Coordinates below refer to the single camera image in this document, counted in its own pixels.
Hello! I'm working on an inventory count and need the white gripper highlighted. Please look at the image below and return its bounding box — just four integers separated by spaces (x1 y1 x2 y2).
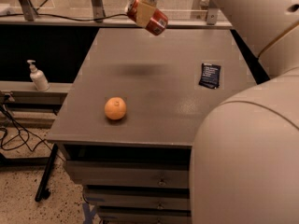
135 0 156 28

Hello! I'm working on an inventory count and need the red coke can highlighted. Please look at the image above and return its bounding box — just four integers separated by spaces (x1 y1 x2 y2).
125 0 168 35

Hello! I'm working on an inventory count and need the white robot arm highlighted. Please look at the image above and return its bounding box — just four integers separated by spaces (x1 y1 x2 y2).
190 0 299 224

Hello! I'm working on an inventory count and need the dark blue snack packet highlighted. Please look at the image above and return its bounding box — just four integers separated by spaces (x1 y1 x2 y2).
199 63 221 89

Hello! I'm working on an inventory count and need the orange fruit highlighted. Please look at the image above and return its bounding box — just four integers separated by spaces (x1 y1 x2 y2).
105 97 127 120

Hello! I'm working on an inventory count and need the grey drawer cabinet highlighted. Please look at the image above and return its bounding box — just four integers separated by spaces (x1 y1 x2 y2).
48 28 255 224

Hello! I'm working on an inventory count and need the white pump soap bottle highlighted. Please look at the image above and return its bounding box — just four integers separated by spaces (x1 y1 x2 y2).
27 60 50 91

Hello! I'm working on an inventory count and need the black floor stand leg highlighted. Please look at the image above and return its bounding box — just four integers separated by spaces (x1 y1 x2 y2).
35 144 58 203

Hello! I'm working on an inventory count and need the grey metal railing frame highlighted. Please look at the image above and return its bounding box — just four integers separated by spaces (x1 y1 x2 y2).
0 0 233 30

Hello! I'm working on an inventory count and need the black cable on ledge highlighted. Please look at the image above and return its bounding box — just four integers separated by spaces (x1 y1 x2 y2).
0 12 127 22

